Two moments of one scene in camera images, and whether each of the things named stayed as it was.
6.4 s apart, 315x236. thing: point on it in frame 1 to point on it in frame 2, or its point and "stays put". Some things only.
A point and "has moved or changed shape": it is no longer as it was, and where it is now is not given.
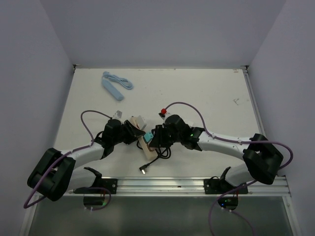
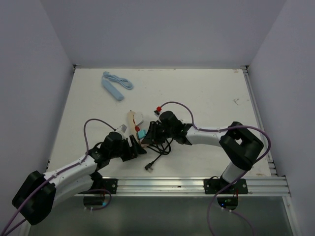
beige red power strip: (150, 151) has moved or changed shape
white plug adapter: (141, 122) has moved or changed shape
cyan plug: (148, 136) has moved or changed shape
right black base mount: (216, 186) stays put
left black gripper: (133, 133) to (133, 151)
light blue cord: (123, 81) stays put
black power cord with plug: (143, 168) has moved or changed shape
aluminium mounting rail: (184, 187) stays put
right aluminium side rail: (254, 102) stays put
